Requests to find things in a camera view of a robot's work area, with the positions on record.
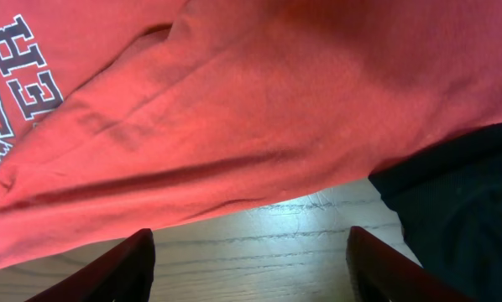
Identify red printed t-shirt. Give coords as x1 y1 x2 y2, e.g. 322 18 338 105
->
0 0 502 269

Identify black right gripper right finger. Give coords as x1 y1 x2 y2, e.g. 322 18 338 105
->
346 226 472 302

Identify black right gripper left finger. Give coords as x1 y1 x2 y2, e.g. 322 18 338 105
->
26 228 155 302

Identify black garment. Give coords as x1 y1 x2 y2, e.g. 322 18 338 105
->
369 123 502 301

